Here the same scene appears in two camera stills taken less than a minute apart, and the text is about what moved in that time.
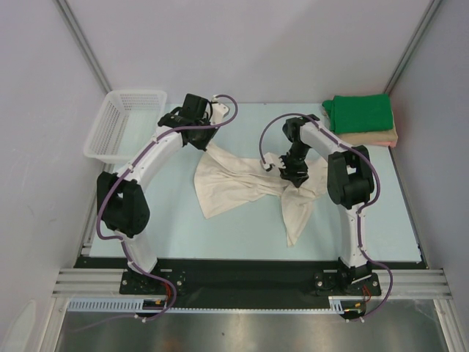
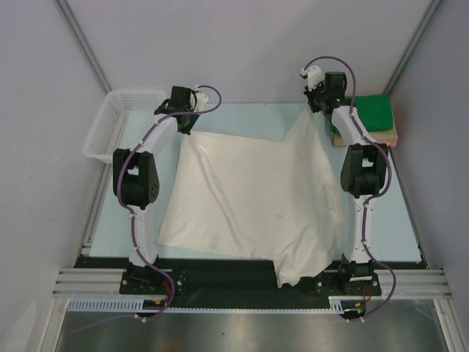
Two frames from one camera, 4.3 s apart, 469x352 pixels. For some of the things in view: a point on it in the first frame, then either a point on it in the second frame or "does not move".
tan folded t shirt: x=370 y=137 does not move
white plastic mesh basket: x=122 y=122 does not move
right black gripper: x=294 y=173 to x=315 y=103
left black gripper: x=203 y=144 to x=186 y=130
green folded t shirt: x=359 y=113 does not move
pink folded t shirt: x=388 y=143 does not move
